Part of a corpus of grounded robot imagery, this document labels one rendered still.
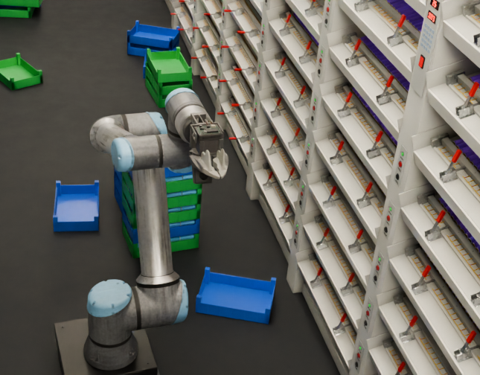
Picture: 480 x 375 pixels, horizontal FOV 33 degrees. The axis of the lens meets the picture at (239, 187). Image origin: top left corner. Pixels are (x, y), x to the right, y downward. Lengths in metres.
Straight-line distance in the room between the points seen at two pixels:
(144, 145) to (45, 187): 1.94
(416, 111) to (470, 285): 0.49
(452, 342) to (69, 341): 1.40
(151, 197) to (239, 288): 0.85
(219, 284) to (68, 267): 0.65
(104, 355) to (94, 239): 0.93
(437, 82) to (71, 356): 1.58
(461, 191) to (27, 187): 2.45
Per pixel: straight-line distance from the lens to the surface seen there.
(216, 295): 3.38
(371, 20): 2.57
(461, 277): 2.16
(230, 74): 4.33
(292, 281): 3.44
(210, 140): 1.94
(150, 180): 2.71
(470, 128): 2.04
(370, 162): 2.57
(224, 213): 3.86
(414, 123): 2.27
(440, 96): 2.16
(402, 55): 2.36
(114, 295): 2.76
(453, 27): 2.09
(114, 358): 2.87
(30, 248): 3.65
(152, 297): 2.78
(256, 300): 3.38
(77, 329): 3.05
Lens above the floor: 2.23
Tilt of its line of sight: 33 degrees down
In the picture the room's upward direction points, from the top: 5 degrees clockwise
